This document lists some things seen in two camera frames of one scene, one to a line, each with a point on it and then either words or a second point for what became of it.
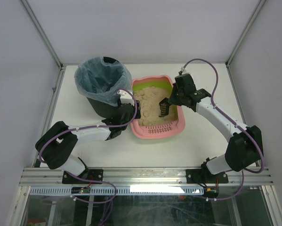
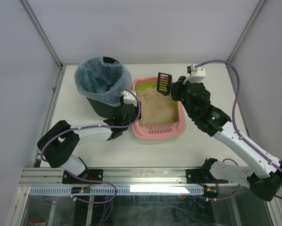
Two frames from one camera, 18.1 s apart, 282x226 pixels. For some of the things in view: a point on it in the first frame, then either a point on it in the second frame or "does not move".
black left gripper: (134, 110) does not move
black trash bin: (102, 109) does not move
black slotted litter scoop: (164, 107) to (164, 83)
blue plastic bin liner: (100, 81) does not move
